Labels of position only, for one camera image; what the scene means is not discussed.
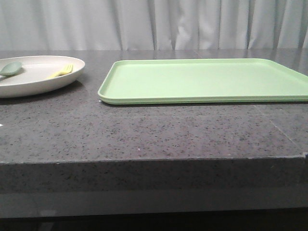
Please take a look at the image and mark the sage green plastic spoon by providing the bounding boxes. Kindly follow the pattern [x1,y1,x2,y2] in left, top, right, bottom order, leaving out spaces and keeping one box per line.
[0,62,22,77]

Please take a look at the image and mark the white pleated curtain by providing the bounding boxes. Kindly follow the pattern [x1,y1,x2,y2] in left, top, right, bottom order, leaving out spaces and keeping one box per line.
[0,0,308,51]

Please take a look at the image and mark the cream round plate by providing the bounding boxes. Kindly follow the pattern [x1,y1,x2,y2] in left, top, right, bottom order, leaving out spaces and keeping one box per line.
[0,55,85,98]

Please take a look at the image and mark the yellow plastic fork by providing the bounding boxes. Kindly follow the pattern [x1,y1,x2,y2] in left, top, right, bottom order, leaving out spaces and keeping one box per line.
[46,64,74,79]

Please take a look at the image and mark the light green plastic tray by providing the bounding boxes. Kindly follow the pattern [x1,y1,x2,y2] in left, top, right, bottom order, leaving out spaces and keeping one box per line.
[98,58,308,105]

